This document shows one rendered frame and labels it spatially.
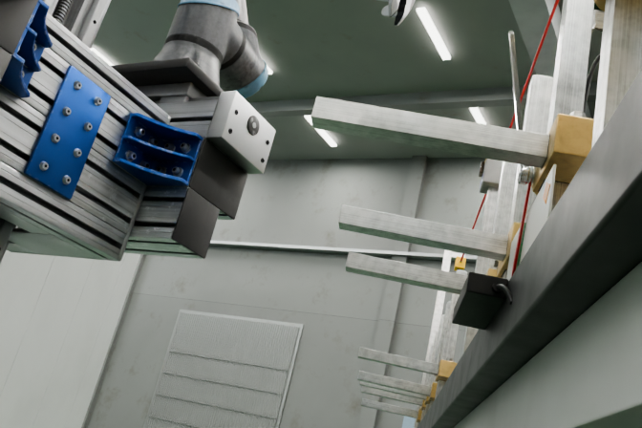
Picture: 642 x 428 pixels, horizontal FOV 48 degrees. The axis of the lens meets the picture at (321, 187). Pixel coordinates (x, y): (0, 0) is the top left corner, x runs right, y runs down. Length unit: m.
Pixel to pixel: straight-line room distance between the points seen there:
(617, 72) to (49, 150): 0.75
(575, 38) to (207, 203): 0.62
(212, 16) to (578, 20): 0.70
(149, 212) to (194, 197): 0.08
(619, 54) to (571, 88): 0.28
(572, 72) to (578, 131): 0.14
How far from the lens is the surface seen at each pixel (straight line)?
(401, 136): 0.87
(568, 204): 0.60
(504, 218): 1.41
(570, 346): 0.70
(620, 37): 0.70
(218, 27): 1.42
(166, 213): 1.17
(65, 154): 1.10
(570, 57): 0.99
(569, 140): 0.84
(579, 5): 1.04
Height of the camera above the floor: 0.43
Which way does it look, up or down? 22 degrees up
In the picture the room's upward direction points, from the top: 14 degrees clockwise
